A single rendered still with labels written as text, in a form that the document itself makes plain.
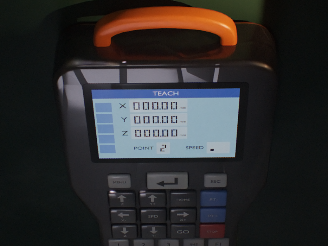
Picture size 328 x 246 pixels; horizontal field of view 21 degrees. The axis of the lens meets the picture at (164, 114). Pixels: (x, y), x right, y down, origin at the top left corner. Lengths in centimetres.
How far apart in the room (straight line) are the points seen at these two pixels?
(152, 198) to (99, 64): 9
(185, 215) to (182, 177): 3
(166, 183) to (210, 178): 2
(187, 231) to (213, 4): 12
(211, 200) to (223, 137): 4
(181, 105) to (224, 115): 2
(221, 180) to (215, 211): 2
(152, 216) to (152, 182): 3
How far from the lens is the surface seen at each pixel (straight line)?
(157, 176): 39
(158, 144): 38
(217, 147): 38
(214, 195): 40
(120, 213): 42
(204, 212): 41
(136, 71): 34
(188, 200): 41
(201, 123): 37
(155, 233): 43
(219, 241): 44
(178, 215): 42
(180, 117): 36
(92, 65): 34
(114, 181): 40
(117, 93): 35
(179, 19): 34
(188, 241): 43
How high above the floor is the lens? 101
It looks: 41 degrees down
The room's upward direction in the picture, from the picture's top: 180 degrees clockwise
